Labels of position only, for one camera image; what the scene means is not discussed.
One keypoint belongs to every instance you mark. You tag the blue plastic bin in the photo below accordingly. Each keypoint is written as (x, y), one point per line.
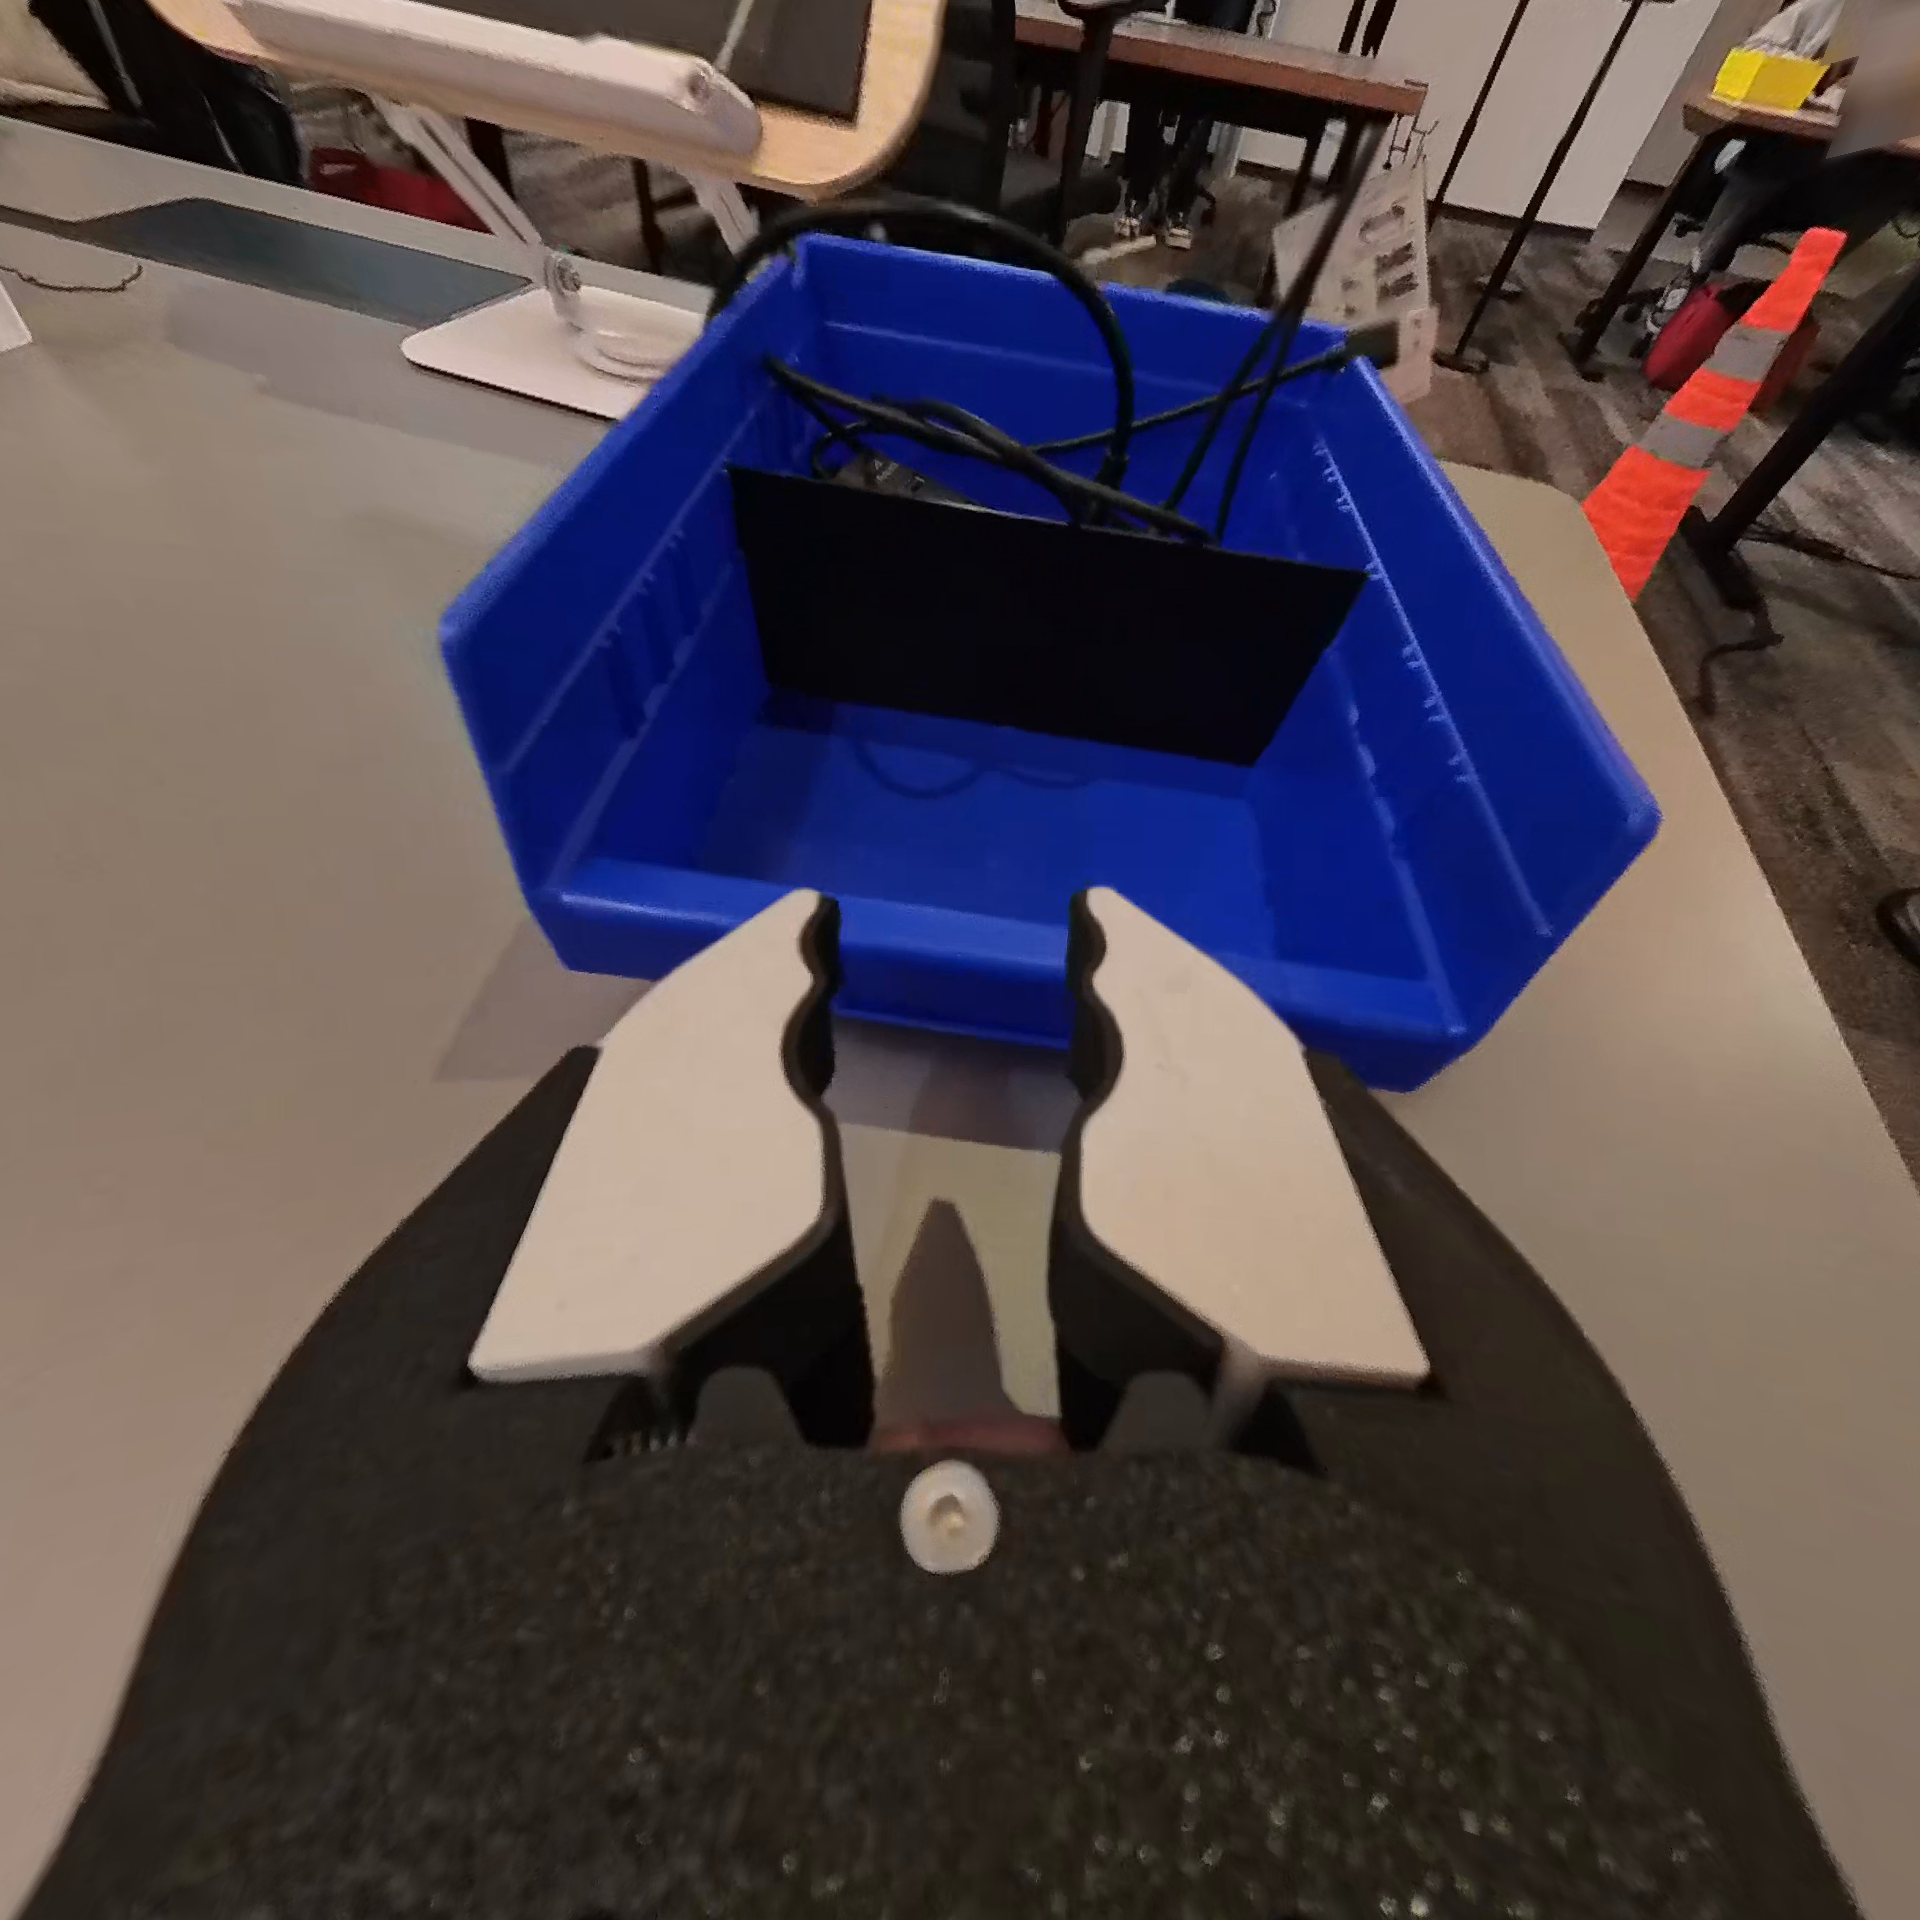
(974, 855)

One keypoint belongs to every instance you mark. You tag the orange reflective barrier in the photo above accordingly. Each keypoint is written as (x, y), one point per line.
(1695, 420)

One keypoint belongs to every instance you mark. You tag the grey desk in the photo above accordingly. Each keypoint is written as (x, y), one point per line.
(300, 751)

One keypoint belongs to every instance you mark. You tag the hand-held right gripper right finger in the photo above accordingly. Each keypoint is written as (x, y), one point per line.
(1230, 1185)

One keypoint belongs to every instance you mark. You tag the printed paper sign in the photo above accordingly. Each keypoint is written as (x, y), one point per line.
(1382, 253)

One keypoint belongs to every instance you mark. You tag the black usb hub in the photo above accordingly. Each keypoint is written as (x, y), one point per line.
(885, 475)

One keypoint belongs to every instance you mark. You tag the yellow box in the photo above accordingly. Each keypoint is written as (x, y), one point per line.
(1769, 76)

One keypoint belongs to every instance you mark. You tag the red bag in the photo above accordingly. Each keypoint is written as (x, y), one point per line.
(1704, 338)

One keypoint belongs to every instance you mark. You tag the wooden table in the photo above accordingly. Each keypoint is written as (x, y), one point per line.
(1230, 60)

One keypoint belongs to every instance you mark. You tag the grey desk pad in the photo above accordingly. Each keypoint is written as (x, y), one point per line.
(300, 253)

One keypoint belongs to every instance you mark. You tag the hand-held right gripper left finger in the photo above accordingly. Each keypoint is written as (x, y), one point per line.
(674, 1185)

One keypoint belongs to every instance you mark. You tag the white folding stand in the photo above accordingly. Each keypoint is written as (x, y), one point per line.
(525, 83)

